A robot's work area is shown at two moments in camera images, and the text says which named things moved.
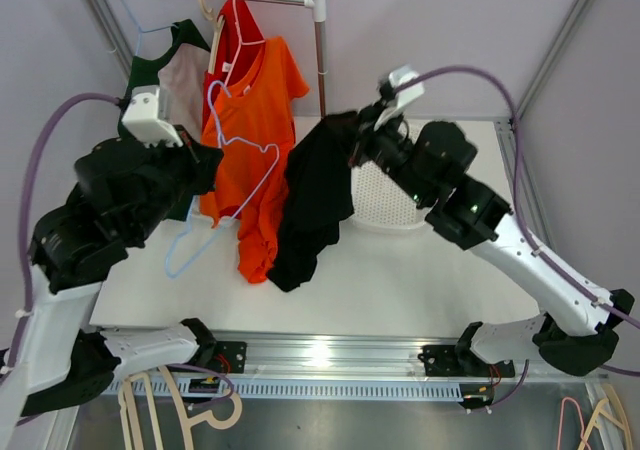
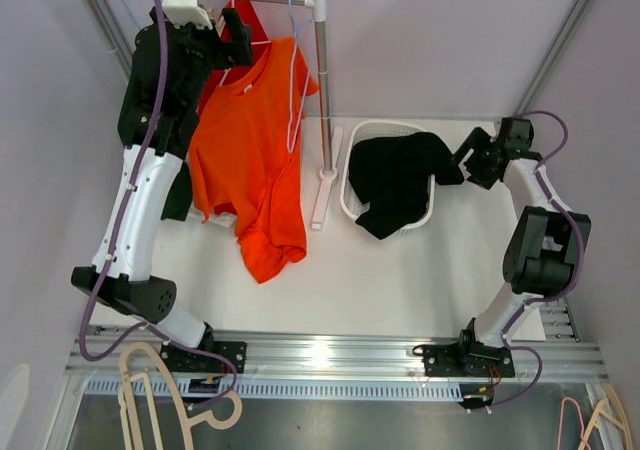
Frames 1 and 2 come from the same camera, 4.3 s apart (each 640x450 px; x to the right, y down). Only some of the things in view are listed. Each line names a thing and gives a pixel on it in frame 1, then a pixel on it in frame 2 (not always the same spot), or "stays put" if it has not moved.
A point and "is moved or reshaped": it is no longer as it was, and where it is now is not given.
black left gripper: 210,163 -> 239,37
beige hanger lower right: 612,418 stays put
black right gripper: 366,135 -> 477,140
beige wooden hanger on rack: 209,13 stays put
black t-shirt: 318,195 -> 389,177
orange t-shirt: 252,125 is moved or reshaped
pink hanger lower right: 561,423 stays put
